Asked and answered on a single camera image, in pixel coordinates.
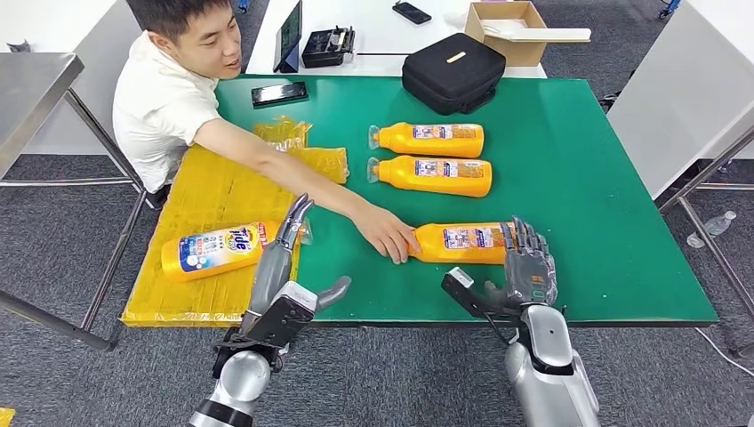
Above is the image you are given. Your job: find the tablet in blue case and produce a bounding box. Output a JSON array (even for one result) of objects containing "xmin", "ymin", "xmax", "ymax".
[{"xmin": 272, "ymin": 0, "xmax": 303, "ymax": 74}]

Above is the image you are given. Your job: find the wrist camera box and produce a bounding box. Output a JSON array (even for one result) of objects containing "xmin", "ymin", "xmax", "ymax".
[
  {"xmin": 241, "ymin": 280, "xmax": 319, "ymax": 349},
  {"xmin": 441, "ymin": 266, "xmax": 514, "ymax": 322}
]

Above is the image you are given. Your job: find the person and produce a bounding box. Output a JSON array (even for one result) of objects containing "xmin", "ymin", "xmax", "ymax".
[{"xmin": 111, "ymin": 0, "xmax": 423, "ymax": 265}]

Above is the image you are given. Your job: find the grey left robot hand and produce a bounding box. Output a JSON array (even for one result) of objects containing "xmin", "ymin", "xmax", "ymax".
[{"xmin": 247, "ymin": 193, "xmax": 353, "ymax": 317}]

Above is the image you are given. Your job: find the yellow taped plastic mat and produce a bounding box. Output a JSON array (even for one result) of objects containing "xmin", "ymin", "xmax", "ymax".
[{"xmin": 119, "ymin": 116, "xmax": 350, "ymax": 329}]

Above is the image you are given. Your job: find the black smartphone, glossy screen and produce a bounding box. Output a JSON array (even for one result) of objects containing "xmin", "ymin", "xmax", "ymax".
[{"xmin": 251, "ymin": 81, "xmax": 309, "ymax": 109}]

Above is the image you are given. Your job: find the black zip carry case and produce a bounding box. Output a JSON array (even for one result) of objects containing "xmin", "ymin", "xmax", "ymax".
[{"xmin": 401, "ymin": 32, "xmax": 508, "ymax": 117}]

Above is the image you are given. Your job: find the white desk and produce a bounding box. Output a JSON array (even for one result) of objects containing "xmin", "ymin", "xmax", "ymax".
[{"xmin": 606, "ymin": 0, "xmax": 754, "ymax": 198}]

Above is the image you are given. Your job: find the clear plastic water bottle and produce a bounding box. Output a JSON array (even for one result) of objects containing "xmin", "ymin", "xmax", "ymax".
[{"xmin": 686, "ymin": 209, "xmax": 737, "ymax": 248}]

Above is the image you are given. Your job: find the black device tray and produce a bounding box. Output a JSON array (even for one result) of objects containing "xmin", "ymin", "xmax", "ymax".
[{"xmin": 301, "ymin": 25, "xmax": 357, "ymax": 68}]

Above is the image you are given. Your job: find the stainless steel table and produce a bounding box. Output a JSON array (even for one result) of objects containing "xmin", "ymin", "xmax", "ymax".
[{"xmin": 0, "ymin": 52, "xmax": 163, "ymax": 353}]

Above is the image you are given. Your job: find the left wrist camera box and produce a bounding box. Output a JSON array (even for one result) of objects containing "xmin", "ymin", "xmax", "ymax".
[{"xmin": 241, "ymin": 280, "xmax": 319, "ymax": 349}]

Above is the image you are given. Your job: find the person's right hand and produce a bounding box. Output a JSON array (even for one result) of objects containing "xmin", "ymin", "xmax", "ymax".
[{"xmin": 352, "ymin": 202, "xmax": 423, "ymax": 265}]

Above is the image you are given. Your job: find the white floor cable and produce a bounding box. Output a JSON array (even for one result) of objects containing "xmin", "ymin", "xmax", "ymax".
[{"xmin": 694, "ymin": 326, "xmax": 754, "ymax": 378}]

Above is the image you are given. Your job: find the black smartphone, matte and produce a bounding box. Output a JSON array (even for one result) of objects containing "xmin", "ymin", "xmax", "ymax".
[{"xmin": 391, "ymin": 1, "xmax": 433, "ymax": 25}]

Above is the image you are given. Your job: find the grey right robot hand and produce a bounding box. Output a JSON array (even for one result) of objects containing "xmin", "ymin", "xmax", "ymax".
[{"xmin": 483, "ymin": 214, "xmax": 558, "ymax": 310}]

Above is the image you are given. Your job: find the metal table frame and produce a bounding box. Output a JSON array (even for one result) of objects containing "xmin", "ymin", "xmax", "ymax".
[{"xmin": 659, "ymin": 126, "xmax": 754, "ymax": 358}]

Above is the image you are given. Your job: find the orange detergent bottle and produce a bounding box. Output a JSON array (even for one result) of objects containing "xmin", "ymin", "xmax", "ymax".
[
  {"xmin": 160, "ymin": 219, "xmax": 313, "ymax": 283},
  {"xmin": 365, "ymin": 155, "xmax": 493, "ymax": 198},
  {"xmin": 367, "ymin": 122, "xmax": 485, "ymax": 159},
  {"xmin": 406, "ymin": 222, "xmax": 519, "ymax": 265}
]

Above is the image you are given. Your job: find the white foam board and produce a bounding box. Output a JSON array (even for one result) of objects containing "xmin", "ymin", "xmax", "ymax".
[{"xmin": 481, "ymin": 17, "xmax": 592, "ymax": 44}]

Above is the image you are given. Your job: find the brown cardboard box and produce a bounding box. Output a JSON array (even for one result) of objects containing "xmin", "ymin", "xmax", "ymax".
[{"xmin": 463, "ymin": 1, "xmax": 549, "ymax": 68}]

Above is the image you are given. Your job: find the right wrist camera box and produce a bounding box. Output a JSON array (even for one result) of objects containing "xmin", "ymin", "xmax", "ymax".
[{"xmin": 441, "ymin": 266, "xmax": 514, "ymax": 322}]

